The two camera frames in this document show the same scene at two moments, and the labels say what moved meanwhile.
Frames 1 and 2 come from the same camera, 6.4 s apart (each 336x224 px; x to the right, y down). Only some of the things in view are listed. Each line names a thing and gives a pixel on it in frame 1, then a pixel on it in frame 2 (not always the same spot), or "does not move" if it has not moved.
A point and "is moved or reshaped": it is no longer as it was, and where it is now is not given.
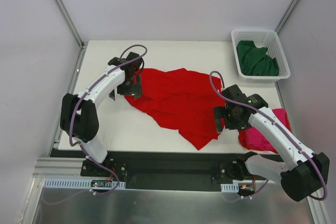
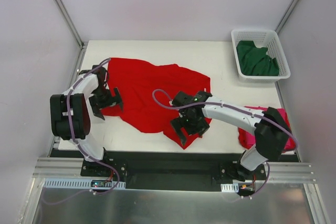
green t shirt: x=254 y=60 does not move
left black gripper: x=130 y=89 -> x=106 y=104
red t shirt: x=182 y=100 is moved or reshaped
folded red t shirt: x=251 y=139 does not move
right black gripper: x=219 y=115 -> x=191 y=127
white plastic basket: x=259 y=56 does not move
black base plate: x=166 y=171 does not move
